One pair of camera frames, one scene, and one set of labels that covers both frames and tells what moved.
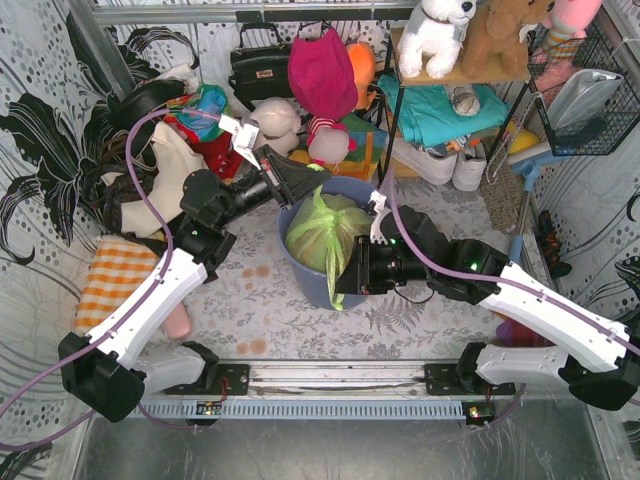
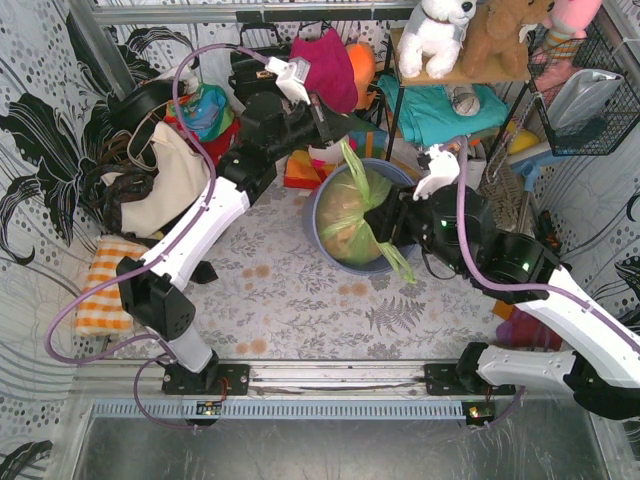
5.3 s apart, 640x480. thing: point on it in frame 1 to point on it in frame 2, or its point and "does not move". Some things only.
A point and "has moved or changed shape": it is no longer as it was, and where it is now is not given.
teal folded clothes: x=428 y=114 does not move
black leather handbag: x=259 y=72 does not move
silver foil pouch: x=580 y=94 does not move
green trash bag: x=322 y=233 has moved or changed shape
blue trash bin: x=314 y=286 to x=334 y=215
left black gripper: x=275 y=176 to x=323 y=124
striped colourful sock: x=511 y=332 does not move
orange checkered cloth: x=117 y=270 does not move
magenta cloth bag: x=322 y=75 does not move
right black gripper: x=355 y=265 to x=395 y=220
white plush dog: x=434 y=30 does not move
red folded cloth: x=219 y=151 does not move
